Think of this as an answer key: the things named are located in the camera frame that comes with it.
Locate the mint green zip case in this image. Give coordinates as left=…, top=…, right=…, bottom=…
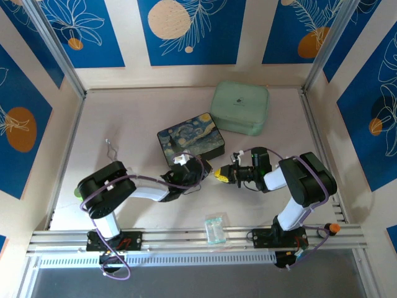
left=210, top=80, right=270, bottom=137

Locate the small orange-capped bottle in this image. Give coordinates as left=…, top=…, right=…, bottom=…
left=322, top=222, right=341, bottom=237

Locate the long aluminium mounting rail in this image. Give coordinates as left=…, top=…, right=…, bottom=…
left=26, top=223, right=368, bottom=257

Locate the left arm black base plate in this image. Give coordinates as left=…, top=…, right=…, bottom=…
left=86, top=230, right=143, bottom=252

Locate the clear plastic bag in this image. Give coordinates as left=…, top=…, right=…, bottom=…
left=204, top=212, right=229, bottom=248

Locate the aluminium frame post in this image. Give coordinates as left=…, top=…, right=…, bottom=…
left=23, top=0, right=87, bottom=97
left=302, top=0, right=362, bottom=93

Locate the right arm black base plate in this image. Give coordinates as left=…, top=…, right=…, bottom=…
left=250, top=227, right=310, bottom=249

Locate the black connector module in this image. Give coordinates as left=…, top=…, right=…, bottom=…
left=98, top=250, right=127, bottom=276
left=274, top=236, right=310, bottom=271

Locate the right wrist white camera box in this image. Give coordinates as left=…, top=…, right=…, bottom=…
left=230, top=150, right=245, bottom=166

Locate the thin grey wire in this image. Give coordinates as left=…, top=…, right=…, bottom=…
left=105, top=138, right=120, bottom=161

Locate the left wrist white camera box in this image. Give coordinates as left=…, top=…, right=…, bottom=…
left=173, top=152, right=192, bottom=165

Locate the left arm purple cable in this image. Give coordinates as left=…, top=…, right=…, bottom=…
left=79, top=153, right=205, bottom=281

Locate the blue poster beige circle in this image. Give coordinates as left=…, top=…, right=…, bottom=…
left=137, top=0, right=247, bottom=66

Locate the blue poster orange oval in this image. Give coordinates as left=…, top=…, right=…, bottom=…
left=0, top=43, right=54, bottom=200

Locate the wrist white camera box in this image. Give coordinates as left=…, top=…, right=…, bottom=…
left=173, top=152, right=192, bottom=165
left=230, top=150, right=245, bottom=166

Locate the slotted grey cable duct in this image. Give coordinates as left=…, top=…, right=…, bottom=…
left=37, top=251, right=277, bottom=269

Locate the blue floral wall poster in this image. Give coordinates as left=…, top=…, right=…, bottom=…
left=0, top=0, right=65, bottom=90
left=322, top=0, right=397, bottom=83

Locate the starry night painted box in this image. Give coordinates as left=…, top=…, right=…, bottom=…
left=157, top=112, right=226, bottom=165

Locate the blue poster small orange dot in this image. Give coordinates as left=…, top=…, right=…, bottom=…
left=35, top=0, right=126, bottom=69

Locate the aluminium table side rail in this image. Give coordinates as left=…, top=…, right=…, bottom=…
left=46, top=93, right=87, bottom=231
left=299, top=89, right=349, bottom=224

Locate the blue poster orange circle fern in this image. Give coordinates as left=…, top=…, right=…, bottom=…
left=262, top=0, right=344, bottom=65

